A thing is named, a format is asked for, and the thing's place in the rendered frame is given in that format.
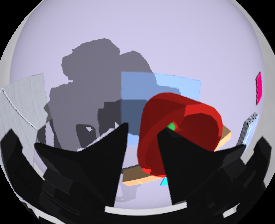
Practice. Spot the blue and white checkered towel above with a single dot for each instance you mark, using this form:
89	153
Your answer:
248	129

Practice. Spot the magenta square coaster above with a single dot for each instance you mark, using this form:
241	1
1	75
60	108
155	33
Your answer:
258	88

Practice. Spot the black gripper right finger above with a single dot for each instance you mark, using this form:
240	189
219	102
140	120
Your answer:
188	166

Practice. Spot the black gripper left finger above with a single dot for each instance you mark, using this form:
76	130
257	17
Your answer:
98	166

